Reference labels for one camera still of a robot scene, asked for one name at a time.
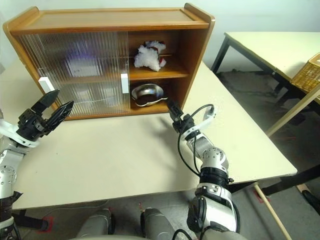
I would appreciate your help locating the wooden cabinet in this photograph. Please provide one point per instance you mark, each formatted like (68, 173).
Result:
(112, 17)

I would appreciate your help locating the grey rounded leg cover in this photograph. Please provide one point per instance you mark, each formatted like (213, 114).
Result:
(96, 222)
(157, 222)

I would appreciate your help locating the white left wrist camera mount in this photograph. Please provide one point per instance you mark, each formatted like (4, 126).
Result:
(15, 140)

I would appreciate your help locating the beige table black legs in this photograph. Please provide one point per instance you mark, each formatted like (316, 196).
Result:
(262, 50)

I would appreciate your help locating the grey robot torso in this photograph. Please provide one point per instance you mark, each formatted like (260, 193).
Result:
(125, 237)

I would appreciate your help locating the wooden stick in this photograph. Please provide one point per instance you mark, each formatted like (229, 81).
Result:
(272, 212)

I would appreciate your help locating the ribbed glass sliding door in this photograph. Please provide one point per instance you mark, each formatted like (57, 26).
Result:
(110, 62)
(27, 57)

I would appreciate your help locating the purple tissue pack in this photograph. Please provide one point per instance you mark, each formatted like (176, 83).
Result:
(82, 65)

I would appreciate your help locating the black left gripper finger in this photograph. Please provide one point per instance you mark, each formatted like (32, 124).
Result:
(61, 113)
(47, 101)

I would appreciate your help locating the wicker basket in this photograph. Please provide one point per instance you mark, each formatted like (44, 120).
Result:
(307, 75)

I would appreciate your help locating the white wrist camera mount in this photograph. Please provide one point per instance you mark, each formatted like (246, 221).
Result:
(15, 140)
(209, 119)

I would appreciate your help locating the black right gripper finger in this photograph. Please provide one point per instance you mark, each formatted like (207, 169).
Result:
(172, 110)
(178, 110)

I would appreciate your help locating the black table leg frame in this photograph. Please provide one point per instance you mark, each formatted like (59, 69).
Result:
(287, 181)
(30, 220)

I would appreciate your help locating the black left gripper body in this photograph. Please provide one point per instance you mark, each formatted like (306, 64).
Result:
(32, 123)

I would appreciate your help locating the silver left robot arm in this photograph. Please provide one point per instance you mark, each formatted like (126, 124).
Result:
(6, 172)

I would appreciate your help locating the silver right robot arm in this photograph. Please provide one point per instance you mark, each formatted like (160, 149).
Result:
(212, 157)

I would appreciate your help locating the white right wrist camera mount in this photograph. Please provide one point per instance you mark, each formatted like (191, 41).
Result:
(209, 119)

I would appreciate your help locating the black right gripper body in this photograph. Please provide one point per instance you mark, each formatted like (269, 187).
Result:
(185, 122)

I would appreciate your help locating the white plush snowman toy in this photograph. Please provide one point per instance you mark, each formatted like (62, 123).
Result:
(147, 57)

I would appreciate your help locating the steel bowl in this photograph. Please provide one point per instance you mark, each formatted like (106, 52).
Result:
(147, 93)

